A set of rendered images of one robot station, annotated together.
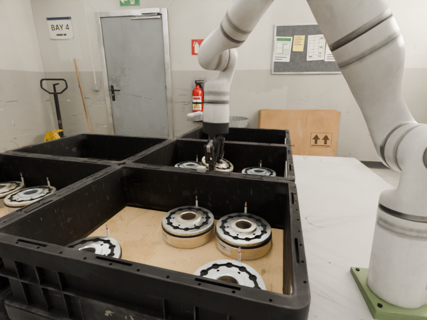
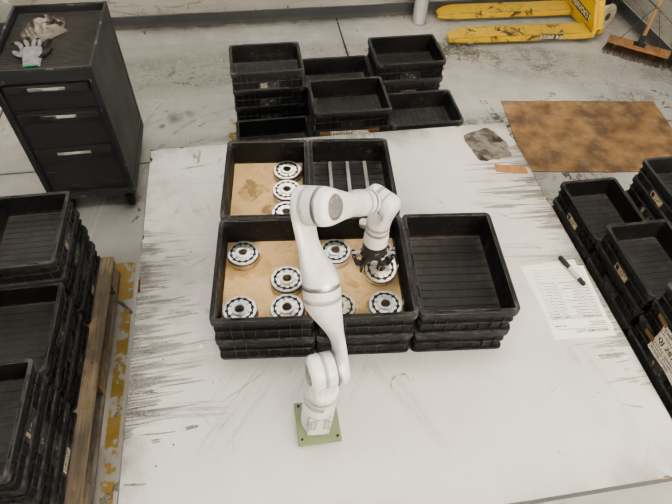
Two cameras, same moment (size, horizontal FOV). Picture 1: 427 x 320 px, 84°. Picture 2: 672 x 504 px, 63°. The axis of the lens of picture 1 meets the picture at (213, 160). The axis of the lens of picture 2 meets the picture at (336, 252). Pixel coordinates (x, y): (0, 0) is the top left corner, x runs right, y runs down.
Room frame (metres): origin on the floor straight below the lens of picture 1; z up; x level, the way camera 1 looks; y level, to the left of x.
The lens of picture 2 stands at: (0.19, -0.96, 2.24)
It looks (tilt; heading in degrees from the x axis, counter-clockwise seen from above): 50 degrees down; 69
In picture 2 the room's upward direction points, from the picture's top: 2 degrees clockwise
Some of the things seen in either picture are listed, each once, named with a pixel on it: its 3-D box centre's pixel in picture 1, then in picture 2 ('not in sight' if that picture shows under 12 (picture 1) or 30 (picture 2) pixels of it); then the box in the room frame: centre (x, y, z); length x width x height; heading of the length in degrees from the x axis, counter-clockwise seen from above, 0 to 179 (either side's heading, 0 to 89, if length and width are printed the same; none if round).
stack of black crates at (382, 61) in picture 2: not in sight; (401, 83); (1.55, 1.61, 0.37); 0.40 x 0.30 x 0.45; 170
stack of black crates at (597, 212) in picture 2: not in sight; (596, 223); (2.08, 0.35, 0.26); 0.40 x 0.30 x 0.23; 80
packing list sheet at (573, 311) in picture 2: not in sight; (568, 298); (1.34, -0.22, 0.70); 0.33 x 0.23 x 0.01; 80
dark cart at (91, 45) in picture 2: not in sight; (81, 113); (-0.26, 1.74, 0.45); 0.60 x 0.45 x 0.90; 80
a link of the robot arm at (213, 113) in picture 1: (210, 110); (376, 229); (0.68, 0.01, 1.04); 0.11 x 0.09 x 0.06; 73
